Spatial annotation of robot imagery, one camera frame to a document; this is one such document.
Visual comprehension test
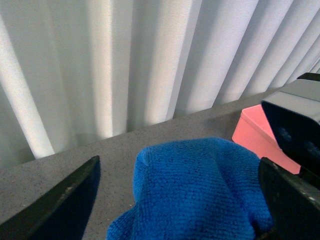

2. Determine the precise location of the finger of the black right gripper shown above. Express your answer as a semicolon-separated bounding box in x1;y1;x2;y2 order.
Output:
258;157;320;240

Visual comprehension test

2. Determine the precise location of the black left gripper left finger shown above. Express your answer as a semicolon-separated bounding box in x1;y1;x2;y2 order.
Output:
0;155;100;240

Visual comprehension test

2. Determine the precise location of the blue microfiber cloth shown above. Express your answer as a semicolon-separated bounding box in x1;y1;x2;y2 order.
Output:
106;137;274;240

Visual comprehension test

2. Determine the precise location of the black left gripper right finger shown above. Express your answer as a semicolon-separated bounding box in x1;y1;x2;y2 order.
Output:
261;99;320;170

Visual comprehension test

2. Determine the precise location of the pink box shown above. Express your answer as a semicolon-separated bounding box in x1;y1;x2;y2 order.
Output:
232;104;301;174

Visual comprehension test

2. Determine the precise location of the grey second gripper body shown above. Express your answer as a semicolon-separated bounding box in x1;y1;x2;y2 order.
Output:
265;72;320;122

